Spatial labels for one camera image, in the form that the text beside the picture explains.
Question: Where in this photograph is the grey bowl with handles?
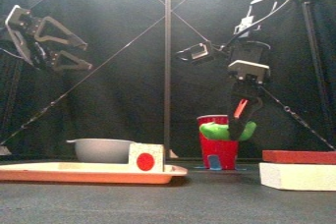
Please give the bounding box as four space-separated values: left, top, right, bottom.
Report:
65 138 135 164

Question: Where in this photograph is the white foam block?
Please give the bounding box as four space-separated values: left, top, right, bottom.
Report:
258 162 336 192

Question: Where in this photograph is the small blue clip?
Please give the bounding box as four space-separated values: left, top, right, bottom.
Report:
206 154 222 171

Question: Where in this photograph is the black side frame pole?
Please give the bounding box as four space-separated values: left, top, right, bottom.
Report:
299 0 336 138

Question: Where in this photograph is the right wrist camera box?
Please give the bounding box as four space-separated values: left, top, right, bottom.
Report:
174 40 215 64

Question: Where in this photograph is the red brick block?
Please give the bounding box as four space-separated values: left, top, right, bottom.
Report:
261 149 336 165

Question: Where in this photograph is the pink plastic tray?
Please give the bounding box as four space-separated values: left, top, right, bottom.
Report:
0 161 189 185

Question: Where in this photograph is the white block with red dot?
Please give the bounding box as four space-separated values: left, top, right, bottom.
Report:
126 142 166 173

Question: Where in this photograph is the red plastic cup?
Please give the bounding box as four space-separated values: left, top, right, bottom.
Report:
195 114 239 171

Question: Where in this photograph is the vertical metal frame pole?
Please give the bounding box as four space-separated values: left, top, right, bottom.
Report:
162 0 179 160

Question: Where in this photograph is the green toy pea pod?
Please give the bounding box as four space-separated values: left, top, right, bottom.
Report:
198 120 258 142

